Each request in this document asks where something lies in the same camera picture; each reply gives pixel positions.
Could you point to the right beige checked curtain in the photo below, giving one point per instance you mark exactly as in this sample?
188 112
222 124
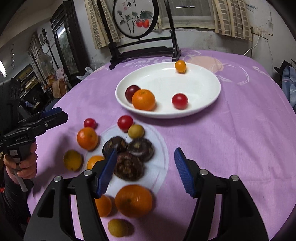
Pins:
231 19

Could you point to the person's left forearm dark sleeve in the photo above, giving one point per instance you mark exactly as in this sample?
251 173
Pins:
15 214

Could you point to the small orange tangerine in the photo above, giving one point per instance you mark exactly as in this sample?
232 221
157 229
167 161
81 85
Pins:
180 66

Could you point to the small yellow-green longan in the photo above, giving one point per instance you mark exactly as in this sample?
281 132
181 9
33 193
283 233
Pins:
136 131

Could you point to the white oval plate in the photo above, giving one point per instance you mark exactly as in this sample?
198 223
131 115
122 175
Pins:
199 85

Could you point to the round painted table screen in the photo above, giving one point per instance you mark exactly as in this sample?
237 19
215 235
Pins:
136 20

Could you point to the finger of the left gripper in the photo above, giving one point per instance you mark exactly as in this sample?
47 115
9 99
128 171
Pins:
44 121
54 111

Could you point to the dark framed landscape painting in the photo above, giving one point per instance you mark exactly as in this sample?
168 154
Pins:
69 42

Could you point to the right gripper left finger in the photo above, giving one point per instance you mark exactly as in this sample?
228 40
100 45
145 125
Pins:
52 217

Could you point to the orange kumquat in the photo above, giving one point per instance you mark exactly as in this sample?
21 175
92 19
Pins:
93 160

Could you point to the woven wicker basket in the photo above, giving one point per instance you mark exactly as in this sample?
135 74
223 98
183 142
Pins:
59 88

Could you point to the yellow-green longan fruit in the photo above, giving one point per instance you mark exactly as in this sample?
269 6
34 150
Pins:
118 227

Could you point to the dark purple plum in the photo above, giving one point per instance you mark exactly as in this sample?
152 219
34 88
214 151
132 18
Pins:
130 91

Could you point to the greenish yellow tangerine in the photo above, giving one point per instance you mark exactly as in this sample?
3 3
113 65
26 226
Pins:
72 160

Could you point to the beige checked curtain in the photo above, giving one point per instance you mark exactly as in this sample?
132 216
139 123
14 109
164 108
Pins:
231 19
97 28

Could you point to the person's left hand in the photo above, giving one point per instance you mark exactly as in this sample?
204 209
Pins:
28 167

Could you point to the dark brown water chestnut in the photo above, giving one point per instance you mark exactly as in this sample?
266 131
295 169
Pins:
115 143
141 148
128 167

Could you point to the purple tablecloth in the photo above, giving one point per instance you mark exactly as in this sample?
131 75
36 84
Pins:
248 131

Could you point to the small red cherry tomato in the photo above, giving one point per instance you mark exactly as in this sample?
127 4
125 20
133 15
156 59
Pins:
89 122

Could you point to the blue cloth pile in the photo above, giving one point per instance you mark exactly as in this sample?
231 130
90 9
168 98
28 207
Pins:
289 85

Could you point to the white plastic bag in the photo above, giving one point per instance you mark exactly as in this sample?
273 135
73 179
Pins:
88 71

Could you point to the left beige checked curtain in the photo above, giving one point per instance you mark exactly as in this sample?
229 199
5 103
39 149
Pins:
97 28

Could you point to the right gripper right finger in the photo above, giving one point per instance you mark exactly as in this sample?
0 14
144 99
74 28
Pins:
239 218

